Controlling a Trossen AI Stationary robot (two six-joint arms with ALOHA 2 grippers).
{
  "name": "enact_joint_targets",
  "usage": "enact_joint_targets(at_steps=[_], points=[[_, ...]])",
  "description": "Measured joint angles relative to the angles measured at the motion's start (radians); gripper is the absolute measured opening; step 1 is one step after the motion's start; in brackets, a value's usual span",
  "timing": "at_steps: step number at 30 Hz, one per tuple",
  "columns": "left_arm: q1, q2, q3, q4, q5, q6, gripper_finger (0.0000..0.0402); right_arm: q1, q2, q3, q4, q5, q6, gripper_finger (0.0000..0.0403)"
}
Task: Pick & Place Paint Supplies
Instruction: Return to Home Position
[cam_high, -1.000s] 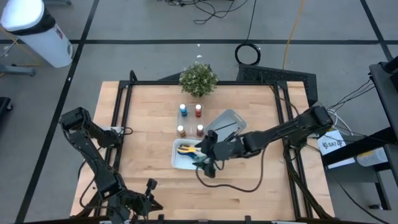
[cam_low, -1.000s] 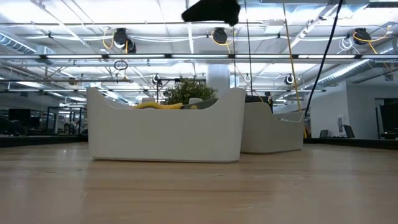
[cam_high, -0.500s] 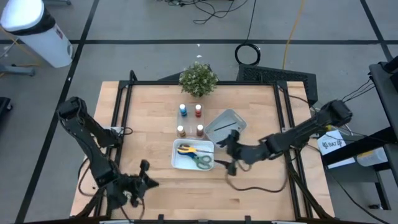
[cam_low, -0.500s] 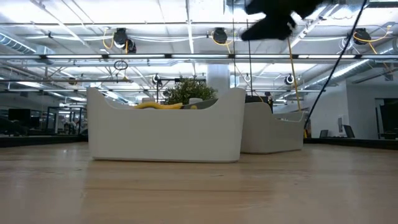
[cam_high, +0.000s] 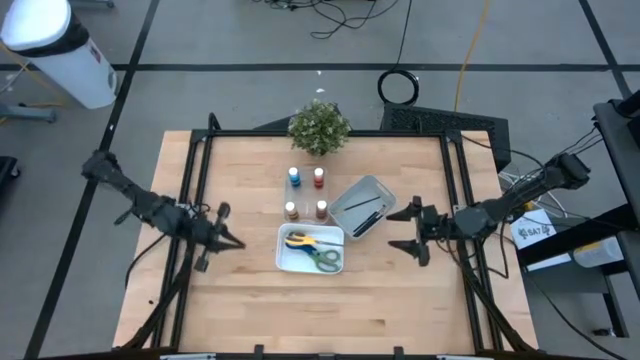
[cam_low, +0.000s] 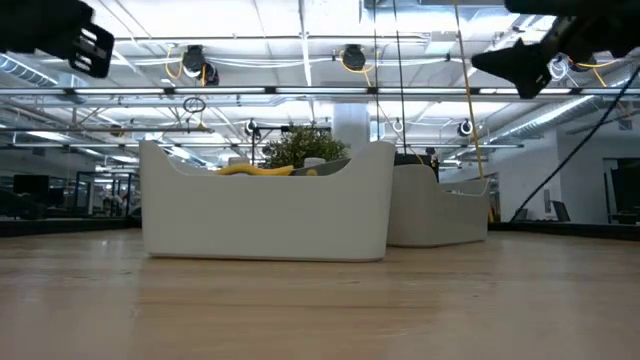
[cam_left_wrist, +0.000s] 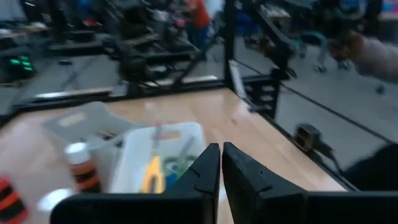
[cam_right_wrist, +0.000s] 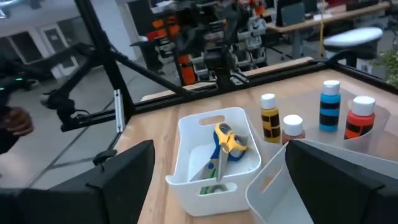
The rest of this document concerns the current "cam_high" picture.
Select black paintbrush yellow end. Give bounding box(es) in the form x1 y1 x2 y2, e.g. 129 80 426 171
352 209 386 235

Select yellow hanging cable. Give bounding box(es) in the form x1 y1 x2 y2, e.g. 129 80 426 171
453 0 494 112

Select tangled black floor cables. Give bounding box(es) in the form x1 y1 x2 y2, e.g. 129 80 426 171
252 0 401 41

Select yellow handled scissors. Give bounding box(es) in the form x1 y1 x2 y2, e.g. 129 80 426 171
284 231 346 249

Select grey stand base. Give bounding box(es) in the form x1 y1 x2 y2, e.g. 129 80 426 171
0 102 58 124

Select translucent plastic container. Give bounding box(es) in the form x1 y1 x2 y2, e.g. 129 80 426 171
572 237 625 269

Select coiled black cable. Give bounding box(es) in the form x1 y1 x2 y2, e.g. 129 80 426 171
376 0 421 108

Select thin black paintbrush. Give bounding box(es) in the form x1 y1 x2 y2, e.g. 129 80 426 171
342 195 383 212

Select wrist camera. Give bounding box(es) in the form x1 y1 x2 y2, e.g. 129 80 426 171
424 212 449 235
192 222 219 246

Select small green potted plant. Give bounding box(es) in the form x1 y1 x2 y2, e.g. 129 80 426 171
287 98 352 157

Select black side cart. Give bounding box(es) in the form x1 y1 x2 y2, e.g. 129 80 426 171
514 89 640 341

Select black metal rig frame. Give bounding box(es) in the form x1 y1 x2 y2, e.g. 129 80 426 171
114 112 539 360

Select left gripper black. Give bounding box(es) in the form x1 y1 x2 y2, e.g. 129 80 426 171
189 201 247 274

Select long black paintbrush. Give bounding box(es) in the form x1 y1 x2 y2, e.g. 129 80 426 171
355 213 390 238

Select green handled scissors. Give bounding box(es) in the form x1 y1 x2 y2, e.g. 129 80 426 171
299 243 343 274

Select grey plastic bin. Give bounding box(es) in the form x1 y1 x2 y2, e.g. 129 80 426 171
327 174 398 242

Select white paper label sheet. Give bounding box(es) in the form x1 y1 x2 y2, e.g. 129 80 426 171
509 208 557 250

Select white plastic bin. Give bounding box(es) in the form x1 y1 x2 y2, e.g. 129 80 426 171
275 222 347 276

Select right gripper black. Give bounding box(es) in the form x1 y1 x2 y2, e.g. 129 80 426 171
385 196 460 267

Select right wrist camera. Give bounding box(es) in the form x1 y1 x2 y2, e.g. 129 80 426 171
424 212 449 235

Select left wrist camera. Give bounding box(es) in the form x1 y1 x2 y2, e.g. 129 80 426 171
192 222 219 246

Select clear plastic tray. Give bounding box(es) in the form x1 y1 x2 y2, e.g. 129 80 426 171
282 166 331 225

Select white trash can black rim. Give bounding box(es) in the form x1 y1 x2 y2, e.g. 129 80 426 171
0 0 119 110

